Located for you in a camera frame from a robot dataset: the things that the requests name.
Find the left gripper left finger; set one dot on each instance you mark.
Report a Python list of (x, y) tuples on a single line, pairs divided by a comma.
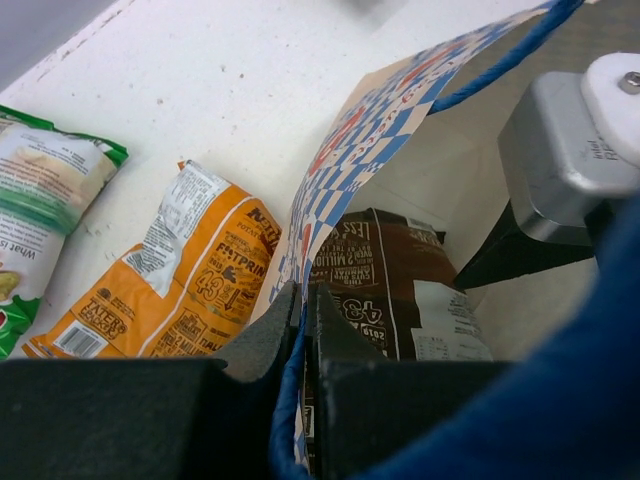
[(178, 418)]

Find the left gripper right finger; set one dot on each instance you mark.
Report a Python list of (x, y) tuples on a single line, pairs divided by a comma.
[(360, 407)]

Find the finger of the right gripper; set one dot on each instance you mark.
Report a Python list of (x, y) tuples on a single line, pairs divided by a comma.
[(508, 253)]

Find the orange chips bag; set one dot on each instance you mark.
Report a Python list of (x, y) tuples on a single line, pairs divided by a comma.
[(186, 290)]

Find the blue checkered paper bag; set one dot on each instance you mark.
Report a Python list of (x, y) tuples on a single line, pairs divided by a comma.
[(419, 138)]

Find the green cassava chips bag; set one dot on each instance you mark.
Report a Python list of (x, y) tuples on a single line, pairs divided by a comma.
[(49, 178)]

